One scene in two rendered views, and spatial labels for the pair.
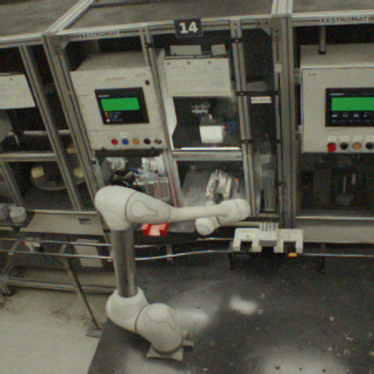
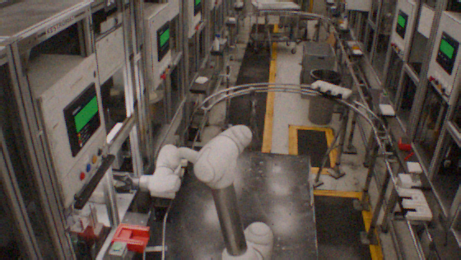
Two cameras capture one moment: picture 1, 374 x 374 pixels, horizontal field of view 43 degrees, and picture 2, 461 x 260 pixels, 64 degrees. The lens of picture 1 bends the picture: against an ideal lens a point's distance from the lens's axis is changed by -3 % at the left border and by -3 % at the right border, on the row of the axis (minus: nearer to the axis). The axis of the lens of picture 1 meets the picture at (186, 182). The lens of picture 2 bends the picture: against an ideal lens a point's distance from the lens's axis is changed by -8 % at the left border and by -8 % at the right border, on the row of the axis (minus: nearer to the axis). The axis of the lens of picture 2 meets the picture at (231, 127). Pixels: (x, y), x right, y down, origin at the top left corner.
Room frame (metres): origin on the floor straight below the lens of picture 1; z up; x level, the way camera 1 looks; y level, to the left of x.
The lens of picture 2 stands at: (1.89, 1.64, 2.34)
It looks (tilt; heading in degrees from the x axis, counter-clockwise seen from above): 29 degrees down; 259
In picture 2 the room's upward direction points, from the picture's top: 2 degrees clockwise
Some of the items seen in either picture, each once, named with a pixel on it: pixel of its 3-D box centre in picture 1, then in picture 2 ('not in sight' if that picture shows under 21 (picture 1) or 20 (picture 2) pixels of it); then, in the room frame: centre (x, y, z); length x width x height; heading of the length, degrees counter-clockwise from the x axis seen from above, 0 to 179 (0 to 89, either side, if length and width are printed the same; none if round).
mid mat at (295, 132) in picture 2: not in sight; (312, 147); (0.26, -1.87, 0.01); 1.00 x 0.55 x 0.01; 73
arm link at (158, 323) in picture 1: (160, 324); (257, 243); (1.46, 0.24, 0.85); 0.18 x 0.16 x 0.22; 54
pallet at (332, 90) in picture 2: not in sight; (331, 91); (0.31, -1.55, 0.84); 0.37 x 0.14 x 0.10; 131
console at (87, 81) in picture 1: (125, 100); (54, 125); (2.32, 0.24, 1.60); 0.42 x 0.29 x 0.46; 73
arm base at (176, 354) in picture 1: (171, 341); not in sight; (1.45, 0.21, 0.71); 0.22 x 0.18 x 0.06; 73
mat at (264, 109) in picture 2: not in sight; (258, 66); (0.25, -4.45, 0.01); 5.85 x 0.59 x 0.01; 73
